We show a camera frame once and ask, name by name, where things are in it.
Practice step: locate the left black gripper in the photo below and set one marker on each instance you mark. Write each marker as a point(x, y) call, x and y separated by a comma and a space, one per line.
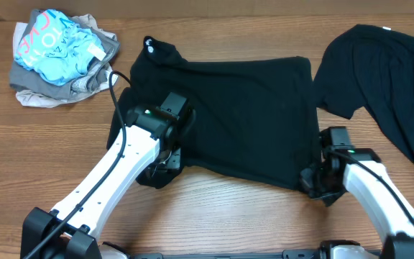
point(175, 159)

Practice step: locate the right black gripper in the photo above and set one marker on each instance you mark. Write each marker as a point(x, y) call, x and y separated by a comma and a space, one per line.
point(305, 178)

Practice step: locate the black t-shirt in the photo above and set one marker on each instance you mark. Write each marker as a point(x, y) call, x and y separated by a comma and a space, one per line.
point(254, 120)

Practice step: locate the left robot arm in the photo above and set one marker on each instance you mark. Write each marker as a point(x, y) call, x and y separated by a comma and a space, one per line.
point(146, 148)

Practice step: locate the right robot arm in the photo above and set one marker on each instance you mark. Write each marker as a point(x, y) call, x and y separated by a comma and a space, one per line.
point(360, 172)

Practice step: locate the grey folded garment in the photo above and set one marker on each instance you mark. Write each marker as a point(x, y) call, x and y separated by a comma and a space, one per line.
point(63, 58)

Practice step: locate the black garment at right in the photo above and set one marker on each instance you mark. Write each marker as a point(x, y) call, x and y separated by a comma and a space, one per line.
point(371, 67)

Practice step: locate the light blue printed shirt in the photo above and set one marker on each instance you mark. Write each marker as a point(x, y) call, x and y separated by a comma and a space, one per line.
point(58, 49)

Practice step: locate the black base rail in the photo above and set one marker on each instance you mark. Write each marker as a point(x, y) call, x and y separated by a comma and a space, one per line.
point(285, 254)

